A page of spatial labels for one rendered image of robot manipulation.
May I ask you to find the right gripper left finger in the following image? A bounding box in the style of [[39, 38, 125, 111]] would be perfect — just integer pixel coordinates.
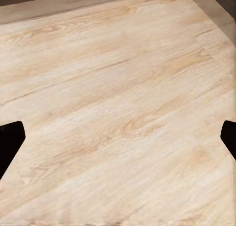
[[0, 121, 26, 180]]

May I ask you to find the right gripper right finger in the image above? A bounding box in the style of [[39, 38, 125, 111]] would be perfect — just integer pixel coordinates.
[[220, 120, 236, 160]]

